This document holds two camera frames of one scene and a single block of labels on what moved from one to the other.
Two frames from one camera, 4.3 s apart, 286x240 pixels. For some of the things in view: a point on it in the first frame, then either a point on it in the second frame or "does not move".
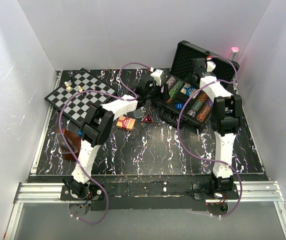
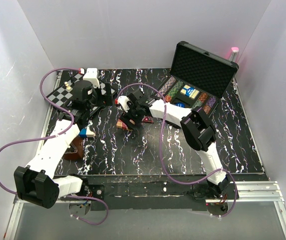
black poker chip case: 185,101 does not move
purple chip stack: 210,102 does not move
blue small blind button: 179,106 does not move
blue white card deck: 189,90 does not move
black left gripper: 165,94 → 97,91
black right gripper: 190,80 → 126,117
